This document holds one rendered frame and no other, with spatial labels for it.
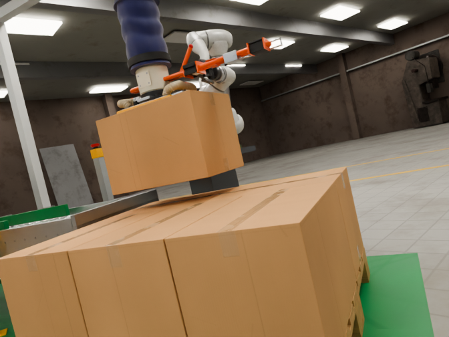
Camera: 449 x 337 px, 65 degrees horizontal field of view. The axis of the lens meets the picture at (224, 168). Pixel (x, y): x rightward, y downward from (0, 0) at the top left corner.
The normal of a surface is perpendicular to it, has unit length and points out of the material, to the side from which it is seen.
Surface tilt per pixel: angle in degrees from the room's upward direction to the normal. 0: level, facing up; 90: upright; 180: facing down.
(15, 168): 90
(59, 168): 77
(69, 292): 90
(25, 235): 90
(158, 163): 90
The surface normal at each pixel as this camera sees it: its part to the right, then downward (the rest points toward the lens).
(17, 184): 0.67, -0.12
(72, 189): 0.60, -0.34
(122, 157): -0.45, 0.14
